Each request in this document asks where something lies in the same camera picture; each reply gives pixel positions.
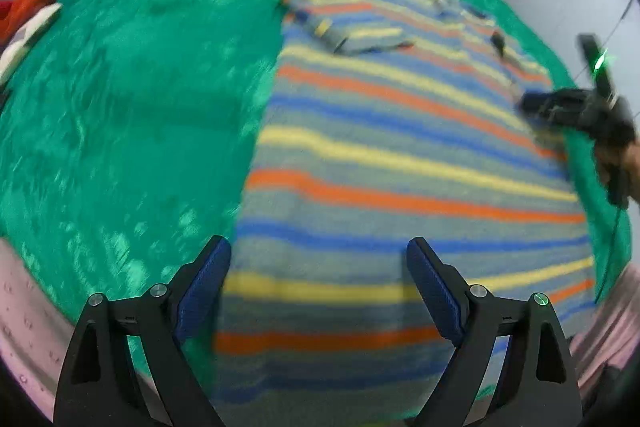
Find striped knit sweater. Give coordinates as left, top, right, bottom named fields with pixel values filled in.
left=212, top=0, right=594, bottom=426

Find person's right hand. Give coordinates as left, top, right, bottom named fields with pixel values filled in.
left=593, top=141, right=640, bottom=209

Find pink patterned trousers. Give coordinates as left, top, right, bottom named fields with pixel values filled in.
left=0, top=241, right=74, bottom=421

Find green bed blanket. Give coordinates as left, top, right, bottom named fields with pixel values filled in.
left=0, top=0, right=633, bottom=388

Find orange folded cloth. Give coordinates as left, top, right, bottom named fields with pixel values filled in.
left=0, top=0, right=56, bottom=46

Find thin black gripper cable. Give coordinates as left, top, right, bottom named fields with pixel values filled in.
left=594, top=204, right=624, bottom=306

